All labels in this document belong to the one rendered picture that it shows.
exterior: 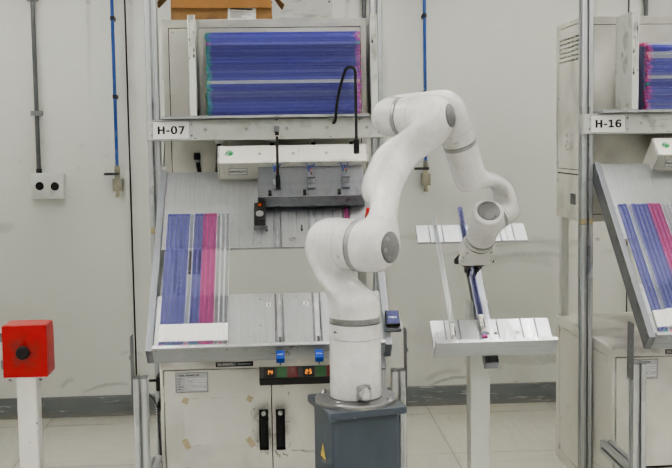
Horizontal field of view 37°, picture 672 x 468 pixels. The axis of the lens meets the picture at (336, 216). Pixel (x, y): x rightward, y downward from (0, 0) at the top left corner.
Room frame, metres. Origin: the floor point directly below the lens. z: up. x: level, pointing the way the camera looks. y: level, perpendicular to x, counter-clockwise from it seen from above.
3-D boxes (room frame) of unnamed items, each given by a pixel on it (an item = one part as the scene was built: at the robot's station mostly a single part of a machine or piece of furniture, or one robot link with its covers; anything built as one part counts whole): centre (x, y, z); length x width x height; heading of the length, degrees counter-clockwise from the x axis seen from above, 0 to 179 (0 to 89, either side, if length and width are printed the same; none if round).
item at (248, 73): (3.31, 0.17, 1.52); 0.51 x 0.13 x 0.27; 93
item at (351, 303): (2.30, -0.01, 1.00); 0.19 x 0.12 x 0.24; 51
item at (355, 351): (2.28, -0.04, 0.79); 0.19 x 0.19 x 0.18
